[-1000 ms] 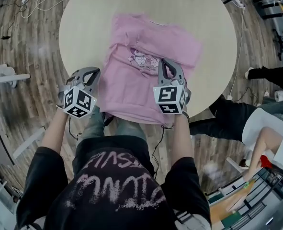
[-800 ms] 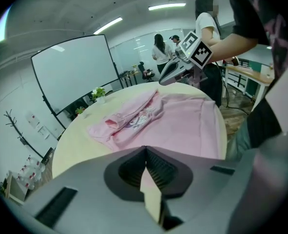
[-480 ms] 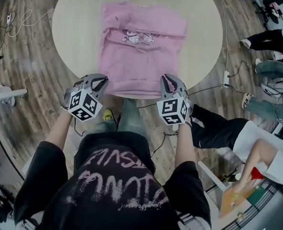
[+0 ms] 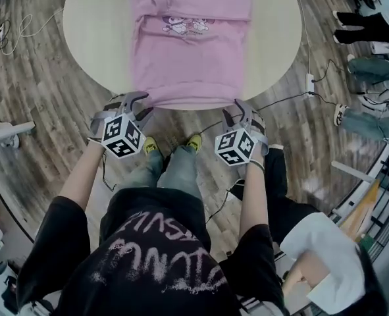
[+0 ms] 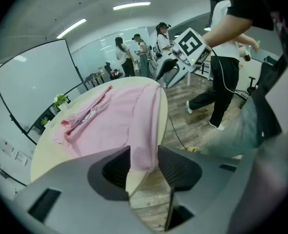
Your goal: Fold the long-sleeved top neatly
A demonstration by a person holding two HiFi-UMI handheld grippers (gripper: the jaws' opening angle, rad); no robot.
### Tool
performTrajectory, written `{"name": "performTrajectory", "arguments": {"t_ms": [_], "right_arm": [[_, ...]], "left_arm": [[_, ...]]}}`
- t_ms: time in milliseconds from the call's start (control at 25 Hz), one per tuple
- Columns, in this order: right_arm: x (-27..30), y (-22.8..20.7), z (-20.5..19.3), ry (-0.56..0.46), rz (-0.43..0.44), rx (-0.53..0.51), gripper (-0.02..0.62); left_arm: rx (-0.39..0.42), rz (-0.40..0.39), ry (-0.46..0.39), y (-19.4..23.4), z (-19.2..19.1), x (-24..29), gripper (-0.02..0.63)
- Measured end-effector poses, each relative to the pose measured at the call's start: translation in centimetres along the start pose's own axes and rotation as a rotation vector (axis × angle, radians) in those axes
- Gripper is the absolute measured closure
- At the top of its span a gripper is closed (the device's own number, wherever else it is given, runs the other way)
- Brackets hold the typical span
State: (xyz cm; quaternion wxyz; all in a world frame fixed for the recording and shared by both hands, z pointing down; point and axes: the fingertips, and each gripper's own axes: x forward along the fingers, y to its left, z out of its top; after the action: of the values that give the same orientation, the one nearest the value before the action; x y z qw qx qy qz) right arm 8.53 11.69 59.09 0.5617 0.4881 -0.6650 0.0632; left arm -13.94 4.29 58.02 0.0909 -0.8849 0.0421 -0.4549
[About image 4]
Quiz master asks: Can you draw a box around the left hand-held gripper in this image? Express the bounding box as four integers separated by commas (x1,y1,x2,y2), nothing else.
90,91,155,160

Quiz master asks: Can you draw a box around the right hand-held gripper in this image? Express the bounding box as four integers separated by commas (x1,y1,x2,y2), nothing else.
213,99,269,168

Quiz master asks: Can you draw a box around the pink cartoon sweatshirt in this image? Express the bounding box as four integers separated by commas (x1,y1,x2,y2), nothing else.
128,0,253,111

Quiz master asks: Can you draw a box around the person's left forearm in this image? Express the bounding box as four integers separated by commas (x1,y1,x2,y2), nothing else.
58,140,106,207

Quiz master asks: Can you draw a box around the person's right forearm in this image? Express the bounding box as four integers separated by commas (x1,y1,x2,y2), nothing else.
239,158,268,240

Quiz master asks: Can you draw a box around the person's black printed t-shirt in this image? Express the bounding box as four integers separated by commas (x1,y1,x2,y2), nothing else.
16,186,286,316

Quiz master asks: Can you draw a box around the person's left yellow shoe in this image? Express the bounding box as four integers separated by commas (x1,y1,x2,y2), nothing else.
143,136,159,154

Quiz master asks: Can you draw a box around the person's yellow shoe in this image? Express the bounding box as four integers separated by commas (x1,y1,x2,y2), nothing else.
186,134,203,151
143,136,159,154

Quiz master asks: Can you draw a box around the person's right yellow shoe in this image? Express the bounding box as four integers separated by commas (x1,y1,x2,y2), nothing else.
186,134,203,151

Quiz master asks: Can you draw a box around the wooden board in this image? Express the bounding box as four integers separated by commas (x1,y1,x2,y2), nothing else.
340,178,381,242

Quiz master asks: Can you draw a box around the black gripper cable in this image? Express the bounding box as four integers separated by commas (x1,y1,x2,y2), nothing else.
100,153,120,192

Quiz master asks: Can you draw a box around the white floor cable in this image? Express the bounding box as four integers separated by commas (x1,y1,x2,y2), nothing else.
0,8,65,55

